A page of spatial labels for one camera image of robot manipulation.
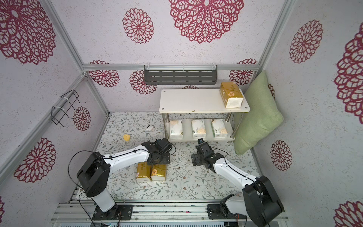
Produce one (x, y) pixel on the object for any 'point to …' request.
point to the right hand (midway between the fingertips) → (200, 155)
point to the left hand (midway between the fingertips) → (162, 161)
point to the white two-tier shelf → (198, 115)
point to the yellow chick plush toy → (126, 137)
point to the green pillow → (265, 115)
